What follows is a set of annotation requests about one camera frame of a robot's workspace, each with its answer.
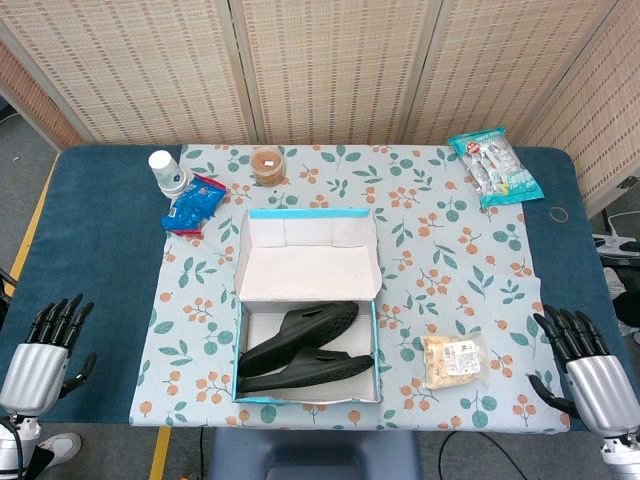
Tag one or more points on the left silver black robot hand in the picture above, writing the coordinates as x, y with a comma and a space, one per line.
35, 370

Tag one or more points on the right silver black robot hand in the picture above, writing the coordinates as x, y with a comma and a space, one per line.
600, 395

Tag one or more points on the black slipper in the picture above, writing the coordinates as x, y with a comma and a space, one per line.
310, 375
320, 320

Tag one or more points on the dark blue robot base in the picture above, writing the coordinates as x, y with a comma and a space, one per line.
310, 450

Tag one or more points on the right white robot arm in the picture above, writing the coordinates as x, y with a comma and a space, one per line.
621, 452

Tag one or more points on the blue white cardboard shoe box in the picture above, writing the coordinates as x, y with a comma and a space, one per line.
305, 270

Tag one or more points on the white sneaker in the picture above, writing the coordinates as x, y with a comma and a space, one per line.
62, 445

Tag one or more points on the white chair base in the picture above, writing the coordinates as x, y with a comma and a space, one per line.
615, 242

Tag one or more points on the clear packet of beige food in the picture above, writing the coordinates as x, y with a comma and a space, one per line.
450, 360

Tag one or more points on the tan rubber band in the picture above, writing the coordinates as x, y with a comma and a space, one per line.
550, 215

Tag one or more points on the floral patterned tablecloth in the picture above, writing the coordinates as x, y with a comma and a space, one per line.
450, 250

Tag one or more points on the blue red snack bag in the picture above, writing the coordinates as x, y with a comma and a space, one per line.
192, 207

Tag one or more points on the white paper cup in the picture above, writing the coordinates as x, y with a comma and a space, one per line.
162, 167

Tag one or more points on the teal white snack bag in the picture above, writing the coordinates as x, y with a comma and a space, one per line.
500, 170

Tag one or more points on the clear jar of brown snacks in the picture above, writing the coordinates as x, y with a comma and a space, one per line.
267, 165

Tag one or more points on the bamboo folding screen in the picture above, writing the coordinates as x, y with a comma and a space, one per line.
325, 65

